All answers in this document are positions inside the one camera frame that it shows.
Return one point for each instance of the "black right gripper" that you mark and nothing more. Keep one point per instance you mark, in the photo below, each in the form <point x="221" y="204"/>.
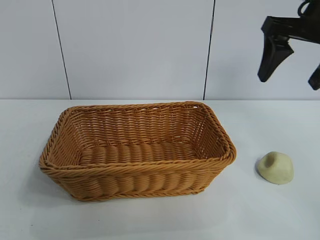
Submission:
<point x="305" y="28"/>

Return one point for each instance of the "pale yellow egg yolk pastry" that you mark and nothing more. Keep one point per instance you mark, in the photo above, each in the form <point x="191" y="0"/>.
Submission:
<point x="277" y="170"/>

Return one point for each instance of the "brown woven wicker basket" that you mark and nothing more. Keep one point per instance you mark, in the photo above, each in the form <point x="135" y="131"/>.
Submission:
<point x="125" y="180"/>

